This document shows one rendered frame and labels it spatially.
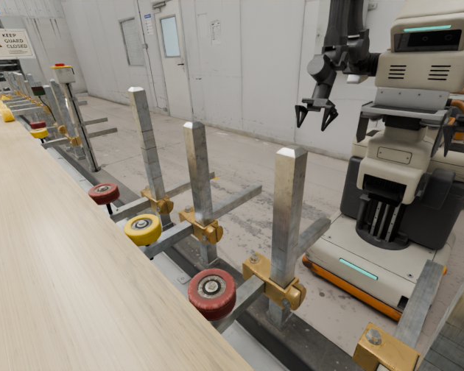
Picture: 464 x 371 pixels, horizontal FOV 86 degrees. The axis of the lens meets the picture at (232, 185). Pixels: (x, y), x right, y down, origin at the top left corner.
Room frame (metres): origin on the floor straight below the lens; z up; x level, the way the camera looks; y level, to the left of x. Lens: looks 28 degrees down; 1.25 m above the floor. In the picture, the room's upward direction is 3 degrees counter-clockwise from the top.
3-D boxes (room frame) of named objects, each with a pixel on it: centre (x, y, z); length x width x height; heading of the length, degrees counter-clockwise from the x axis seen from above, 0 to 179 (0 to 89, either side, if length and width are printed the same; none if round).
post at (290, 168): (0.35, -0.09, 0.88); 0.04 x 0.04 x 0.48; 43
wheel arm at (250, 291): (0.42, -0.10, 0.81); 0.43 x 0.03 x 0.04; 133
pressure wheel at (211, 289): (0.28, 0.04, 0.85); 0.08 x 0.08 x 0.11
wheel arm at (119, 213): (0.78, 0.24, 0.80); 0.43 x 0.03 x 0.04; 133
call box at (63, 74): (1.26, 0.75, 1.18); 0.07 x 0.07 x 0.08; 43
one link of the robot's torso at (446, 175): (0.95, -0.78, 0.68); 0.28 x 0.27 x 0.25; 43
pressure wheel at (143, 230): (0.46, 0.21, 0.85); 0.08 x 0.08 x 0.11
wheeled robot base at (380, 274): (1.11, -0.86, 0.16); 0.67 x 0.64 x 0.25; 133
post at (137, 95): (0.72, 0.25, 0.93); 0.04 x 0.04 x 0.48; 43
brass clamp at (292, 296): (0.37, -0.08, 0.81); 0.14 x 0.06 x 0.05; 43
